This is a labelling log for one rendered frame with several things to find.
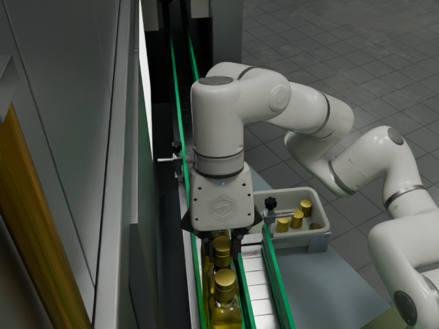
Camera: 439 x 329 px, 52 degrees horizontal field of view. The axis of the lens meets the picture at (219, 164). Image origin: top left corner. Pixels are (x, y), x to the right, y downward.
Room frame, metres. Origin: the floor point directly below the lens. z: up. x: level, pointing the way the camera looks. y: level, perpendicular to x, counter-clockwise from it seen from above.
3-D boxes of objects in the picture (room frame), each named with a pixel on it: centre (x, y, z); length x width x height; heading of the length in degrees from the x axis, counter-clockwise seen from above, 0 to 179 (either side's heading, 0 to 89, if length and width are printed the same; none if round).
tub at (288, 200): (0.86, -0.18, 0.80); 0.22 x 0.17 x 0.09; 97
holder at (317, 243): (0.86, -0.15, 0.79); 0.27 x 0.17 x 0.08; 97
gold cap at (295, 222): (0.88, -0.22, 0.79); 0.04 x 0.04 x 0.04
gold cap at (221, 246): (0.48, -0.01, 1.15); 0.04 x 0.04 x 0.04
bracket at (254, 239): (0.73, -0.08, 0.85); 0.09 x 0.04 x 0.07; 97
